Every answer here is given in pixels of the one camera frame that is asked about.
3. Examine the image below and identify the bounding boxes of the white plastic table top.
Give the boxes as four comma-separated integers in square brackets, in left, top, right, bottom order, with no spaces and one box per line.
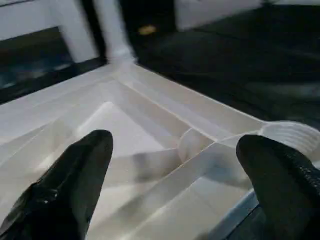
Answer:
[0,61,320,240]

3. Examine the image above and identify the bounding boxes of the small yellow label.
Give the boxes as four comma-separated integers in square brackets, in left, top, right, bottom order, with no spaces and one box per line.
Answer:
[137,25,157,35]

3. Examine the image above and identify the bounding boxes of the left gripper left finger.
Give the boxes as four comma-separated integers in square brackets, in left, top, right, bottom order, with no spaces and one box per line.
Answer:
[0,129,114,240]

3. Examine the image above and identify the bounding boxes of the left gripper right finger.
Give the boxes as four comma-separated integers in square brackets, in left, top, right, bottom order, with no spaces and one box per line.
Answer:
[236,134,320,240]

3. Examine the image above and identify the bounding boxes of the white cabinet with glass doors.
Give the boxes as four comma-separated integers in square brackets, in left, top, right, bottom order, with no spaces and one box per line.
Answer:
[0,0,101,83]

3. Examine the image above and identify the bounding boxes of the black work mat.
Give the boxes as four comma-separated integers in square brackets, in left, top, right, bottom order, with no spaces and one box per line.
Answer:
[0,4,320,240]

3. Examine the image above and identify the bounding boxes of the white plastic table leg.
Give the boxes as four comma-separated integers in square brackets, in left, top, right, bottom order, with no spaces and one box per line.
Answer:
[94,0,138,67]

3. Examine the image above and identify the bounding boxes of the black cabinet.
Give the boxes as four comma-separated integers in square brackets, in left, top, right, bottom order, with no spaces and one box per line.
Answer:
[119,0,178,51]

